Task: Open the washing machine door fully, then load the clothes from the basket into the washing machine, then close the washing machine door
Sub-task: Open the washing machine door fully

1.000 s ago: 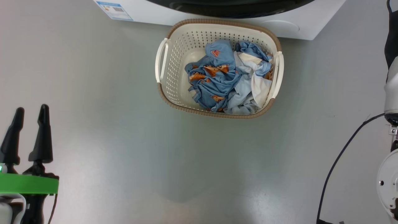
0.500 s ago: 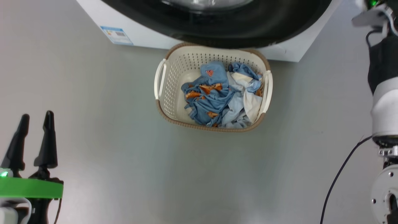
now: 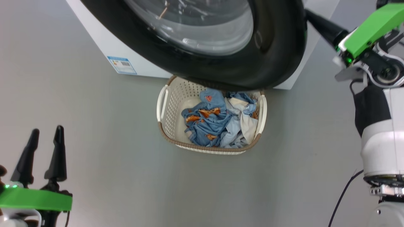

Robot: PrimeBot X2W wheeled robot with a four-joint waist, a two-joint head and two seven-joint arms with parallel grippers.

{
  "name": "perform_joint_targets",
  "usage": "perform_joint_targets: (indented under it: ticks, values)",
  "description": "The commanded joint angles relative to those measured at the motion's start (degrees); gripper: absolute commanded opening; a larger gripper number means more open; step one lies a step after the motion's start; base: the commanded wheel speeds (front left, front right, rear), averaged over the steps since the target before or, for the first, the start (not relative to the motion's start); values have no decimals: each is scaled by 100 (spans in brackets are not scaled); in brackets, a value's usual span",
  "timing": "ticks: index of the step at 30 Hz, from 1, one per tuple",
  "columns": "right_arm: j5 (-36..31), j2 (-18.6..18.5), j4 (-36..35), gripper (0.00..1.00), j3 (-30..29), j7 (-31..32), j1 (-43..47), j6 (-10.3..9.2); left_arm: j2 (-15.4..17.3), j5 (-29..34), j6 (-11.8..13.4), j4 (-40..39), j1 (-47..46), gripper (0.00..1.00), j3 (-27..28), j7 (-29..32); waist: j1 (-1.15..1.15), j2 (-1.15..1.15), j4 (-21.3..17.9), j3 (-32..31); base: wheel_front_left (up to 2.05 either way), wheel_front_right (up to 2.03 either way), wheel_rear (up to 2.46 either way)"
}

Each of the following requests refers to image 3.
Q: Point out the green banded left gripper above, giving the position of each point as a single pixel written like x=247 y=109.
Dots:
x=34 y=200

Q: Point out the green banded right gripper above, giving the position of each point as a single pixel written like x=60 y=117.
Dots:
x=372 y=26

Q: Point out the black round washing machine door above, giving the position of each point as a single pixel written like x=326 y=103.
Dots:
x=268 y=63

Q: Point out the cream white garment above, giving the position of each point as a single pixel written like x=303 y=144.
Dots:
x=247 y=124

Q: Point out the white washing machine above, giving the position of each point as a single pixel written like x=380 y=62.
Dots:
x=126 y=53

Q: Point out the cream plastic laundry basket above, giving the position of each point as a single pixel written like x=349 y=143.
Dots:
x=176 y=104

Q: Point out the blue energy label sticker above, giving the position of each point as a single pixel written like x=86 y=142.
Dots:
x=121 y=65

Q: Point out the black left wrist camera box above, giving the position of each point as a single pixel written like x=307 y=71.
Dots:
x=2 y=171

